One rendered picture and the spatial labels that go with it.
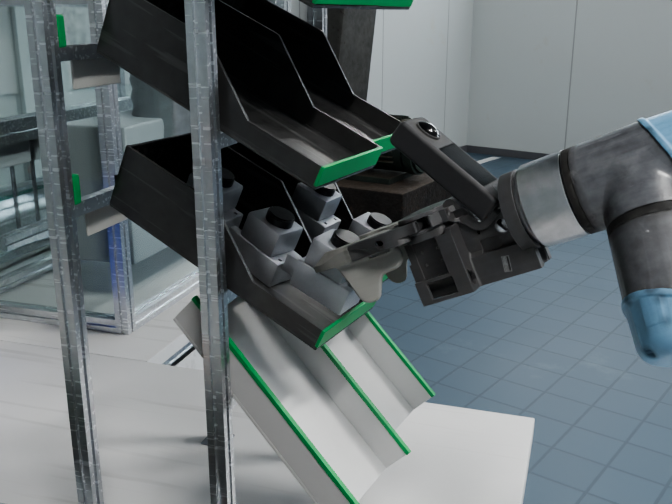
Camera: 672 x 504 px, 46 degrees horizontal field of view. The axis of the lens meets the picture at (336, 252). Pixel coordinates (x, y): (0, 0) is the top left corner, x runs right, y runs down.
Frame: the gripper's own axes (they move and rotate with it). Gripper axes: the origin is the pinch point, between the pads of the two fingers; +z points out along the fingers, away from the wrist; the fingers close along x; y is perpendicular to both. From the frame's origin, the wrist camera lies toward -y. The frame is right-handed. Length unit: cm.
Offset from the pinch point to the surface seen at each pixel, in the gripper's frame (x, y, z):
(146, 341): 48, 8, 80
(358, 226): 14.2, -0.8, 4.5
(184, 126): 77, -33, 72
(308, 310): -0.1, 4.8, 5.8
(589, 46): 773, -47, 108
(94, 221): -3.6, -12.7, 25.7
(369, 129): 20.2, -11.1, 1.4
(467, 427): 44, 38, 17
